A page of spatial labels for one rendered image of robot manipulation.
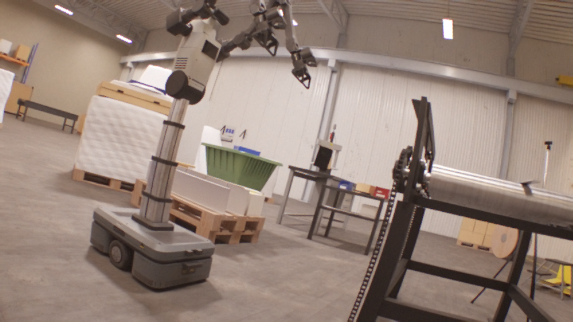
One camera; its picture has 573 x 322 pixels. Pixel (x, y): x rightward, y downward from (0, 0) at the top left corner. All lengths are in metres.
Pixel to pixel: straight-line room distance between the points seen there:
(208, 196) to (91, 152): 1.75
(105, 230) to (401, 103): 11.77
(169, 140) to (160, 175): 0.19
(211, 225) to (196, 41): 1.55
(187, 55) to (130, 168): 2.54
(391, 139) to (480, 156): 3.76
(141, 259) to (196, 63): 1.06
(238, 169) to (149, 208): 2.17
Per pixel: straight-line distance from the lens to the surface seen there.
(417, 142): 1.26
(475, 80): 12.35
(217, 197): 2.94
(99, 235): 1.91
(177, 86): 1.79
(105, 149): 4.07
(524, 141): 12.72
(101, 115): 4.04
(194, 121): 4.88
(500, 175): 12.07
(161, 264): 1.59
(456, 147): 12.16
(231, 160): 3.90
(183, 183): 3.23
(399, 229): 1.27
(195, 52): 1.81
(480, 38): 13.96
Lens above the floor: 0.73
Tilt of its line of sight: 3 degrees up
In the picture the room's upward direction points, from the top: 15 degrees clockwise
